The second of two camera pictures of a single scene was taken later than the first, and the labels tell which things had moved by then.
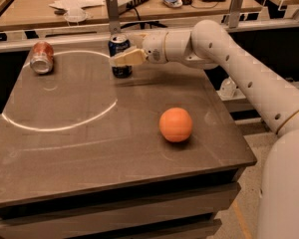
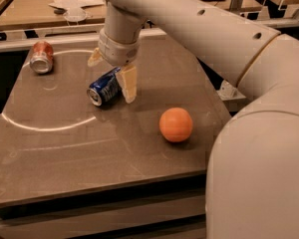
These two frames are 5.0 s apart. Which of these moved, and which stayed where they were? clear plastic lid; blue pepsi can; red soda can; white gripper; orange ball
Moved: blue pepsi can; white gripper
Stayed: orange ball; red soda can; clear plastic lid
